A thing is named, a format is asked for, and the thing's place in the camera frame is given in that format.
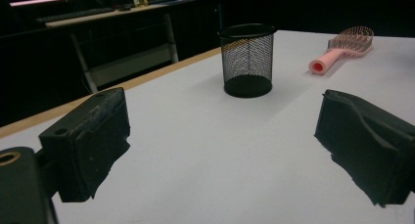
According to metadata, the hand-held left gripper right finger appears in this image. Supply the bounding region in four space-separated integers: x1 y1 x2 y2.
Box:
313 88 415 208

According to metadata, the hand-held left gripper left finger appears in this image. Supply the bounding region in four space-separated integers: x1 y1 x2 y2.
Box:
38 86 131 203

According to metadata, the pink hairbrush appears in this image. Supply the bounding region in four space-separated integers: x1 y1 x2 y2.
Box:
308 25 375 76

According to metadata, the black mesh pen holder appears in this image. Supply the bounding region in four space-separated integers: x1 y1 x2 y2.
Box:
217 22 278 99

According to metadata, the white metal stand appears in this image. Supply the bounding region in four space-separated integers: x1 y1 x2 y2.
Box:
44 0 209 95

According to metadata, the black keyboard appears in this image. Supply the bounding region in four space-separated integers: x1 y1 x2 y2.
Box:
34 7 115 24

